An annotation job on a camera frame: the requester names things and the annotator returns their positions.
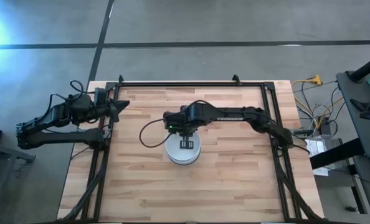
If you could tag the small black base device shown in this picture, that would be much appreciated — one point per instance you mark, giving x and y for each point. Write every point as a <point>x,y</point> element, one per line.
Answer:
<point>301,132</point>

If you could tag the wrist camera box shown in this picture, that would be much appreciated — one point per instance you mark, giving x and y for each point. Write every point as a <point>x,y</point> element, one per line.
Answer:
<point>100,95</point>
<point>172,119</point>

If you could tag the small black floor item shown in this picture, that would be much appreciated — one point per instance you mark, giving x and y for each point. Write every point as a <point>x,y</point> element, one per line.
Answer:
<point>351,209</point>

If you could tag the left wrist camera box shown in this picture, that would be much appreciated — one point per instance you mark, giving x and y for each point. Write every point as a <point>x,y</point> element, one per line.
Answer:
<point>100,95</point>

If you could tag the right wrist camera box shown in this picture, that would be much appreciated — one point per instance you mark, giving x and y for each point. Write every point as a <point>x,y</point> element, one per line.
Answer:
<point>172,119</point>

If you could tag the grey bowl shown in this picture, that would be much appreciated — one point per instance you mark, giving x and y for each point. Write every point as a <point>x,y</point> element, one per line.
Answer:
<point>175,149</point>
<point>184,161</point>
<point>184,164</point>

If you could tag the black desk beam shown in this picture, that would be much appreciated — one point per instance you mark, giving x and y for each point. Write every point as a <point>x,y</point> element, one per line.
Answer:
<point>334,155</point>

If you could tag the grey side desk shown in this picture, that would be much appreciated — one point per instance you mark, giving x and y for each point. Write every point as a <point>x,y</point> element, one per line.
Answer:
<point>365,140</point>

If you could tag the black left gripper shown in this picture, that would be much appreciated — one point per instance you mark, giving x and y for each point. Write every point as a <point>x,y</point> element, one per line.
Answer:
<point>112,110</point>

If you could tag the white plastic sheet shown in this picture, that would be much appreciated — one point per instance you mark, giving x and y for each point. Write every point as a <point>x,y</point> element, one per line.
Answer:
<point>320,147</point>

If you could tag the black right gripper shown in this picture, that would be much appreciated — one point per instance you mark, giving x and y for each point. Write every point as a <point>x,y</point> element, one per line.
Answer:
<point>188,128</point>

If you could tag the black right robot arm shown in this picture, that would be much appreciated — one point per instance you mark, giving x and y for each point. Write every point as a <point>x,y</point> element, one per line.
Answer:
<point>235,116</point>

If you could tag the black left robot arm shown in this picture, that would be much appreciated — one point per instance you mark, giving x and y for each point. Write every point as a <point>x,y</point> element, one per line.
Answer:
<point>63,137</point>

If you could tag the black table frame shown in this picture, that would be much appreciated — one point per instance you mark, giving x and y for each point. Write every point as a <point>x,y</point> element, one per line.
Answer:
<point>188,84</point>

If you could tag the black diagonal pole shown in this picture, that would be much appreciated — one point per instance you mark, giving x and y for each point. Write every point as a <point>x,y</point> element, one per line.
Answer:
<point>367,67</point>

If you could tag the grey side stand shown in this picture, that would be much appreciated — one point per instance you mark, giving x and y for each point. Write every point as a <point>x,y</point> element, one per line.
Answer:
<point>4,152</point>

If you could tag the black power adapter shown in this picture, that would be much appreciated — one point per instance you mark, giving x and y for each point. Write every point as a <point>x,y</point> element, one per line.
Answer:
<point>325,128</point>

